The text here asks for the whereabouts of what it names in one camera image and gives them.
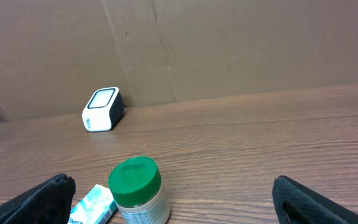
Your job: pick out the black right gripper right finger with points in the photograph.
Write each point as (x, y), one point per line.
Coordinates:
(294, 203)

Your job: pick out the green lid jar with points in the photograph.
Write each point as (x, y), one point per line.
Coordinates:
(138, 191)

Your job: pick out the small teal tissue pack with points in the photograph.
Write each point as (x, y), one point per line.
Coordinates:
(96, 207)

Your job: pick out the white barcode scanner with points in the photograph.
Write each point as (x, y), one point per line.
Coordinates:
(104, 110)

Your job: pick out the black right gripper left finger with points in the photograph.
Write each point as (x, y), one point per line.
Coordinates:
(46, 203)

